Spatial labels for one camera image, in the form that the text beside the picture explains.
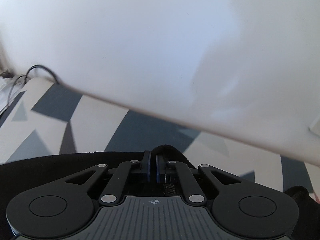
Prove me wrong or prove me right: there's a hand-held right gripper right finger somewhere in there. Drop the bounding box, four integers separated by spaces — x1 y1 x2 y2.
156 154 241 204

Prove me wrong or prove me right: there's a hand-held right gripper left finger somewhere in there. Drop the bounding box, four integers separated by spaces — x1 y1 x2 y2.
65 151 151 204

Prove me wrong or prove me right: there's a black knit top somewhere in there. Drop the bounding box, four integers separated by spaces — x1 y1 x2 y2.
0 144 320 240

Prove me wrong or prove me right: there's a geometric patterned table cover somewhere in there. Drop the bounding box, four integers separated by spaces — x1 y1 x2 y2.
0 77 320 203

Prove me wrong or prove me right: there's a black charger cable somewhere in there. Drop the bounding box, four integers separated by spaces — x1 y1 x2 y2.
0 65 61 113

